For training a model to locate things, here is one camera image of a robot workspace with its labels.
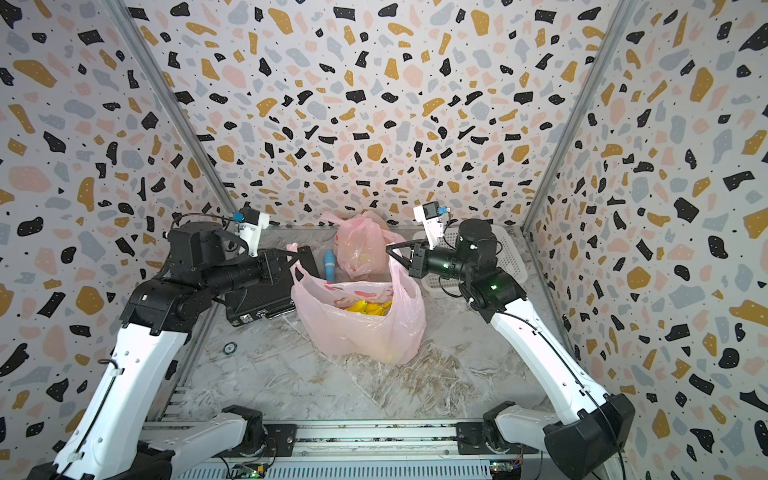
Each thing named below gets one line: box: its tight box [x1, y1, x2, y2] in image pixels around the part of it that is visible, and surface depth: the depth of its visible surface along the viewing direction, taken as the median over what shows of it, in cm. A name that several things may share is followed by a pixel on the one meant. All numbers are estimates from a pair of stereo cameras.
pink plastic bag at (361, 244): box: [320, 211, 407, 279], surface depth 102 cm
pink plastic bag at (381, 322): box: [287, 244, 427, 364], surface depth 73 cm
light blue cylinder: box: [324, 249, 335, 283], surface depth 108 cm
